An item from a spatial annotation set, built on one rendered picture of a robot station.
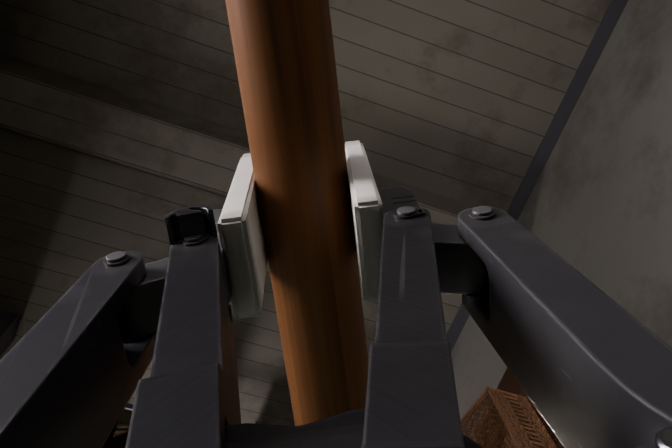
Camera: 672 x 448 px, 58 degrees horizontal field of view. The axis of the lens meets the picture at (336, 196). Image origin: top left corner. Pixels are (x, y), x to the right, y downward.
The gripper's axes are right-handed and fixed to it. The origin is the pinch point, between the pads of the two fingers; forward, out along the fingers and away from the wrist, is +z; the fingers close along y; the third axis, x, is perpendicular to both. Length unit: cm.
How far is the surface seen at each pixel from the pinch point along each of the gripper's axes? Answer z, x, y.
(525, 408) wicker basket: 144, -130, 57
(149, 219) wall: 337, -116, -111
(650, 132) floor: 248, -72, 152
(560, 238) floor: 277, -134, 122
